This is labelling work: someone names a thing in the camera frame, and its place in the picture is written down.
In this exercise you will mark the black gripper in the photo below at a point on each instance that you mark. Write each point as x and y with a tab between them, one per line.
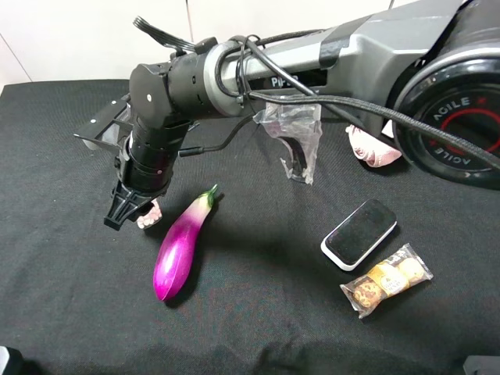
146	169

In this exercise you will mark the jar of pink beads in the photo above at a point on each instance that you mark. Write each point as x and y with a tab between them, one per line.
151	218

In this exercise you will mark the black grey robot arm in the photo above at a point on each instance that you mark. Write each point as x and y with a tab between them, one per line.
429	67

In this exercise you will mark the purple eggplant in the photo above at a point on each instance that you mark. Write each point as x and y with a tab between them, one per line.
177	250

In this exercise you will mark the black table cloth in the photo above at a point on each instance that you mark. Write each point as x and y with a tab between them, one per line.
261	297

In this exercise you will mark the clear plastic wrap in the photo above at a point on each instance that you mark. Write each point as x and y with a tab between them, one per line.
299	128

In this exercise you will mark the black white phone-like device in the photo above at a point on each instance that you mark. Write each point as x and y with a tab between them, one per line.
352	240

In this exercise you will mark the pink rolled towel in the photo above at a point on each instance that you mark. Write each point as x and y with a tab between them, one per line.
368	149

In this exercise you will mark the wrapped chocolate balls pack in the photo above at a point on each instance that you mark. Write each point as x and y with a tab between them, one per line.
395	274

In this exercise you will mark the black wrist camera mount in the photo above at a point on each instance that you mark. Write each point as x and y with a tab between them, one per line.
109	128

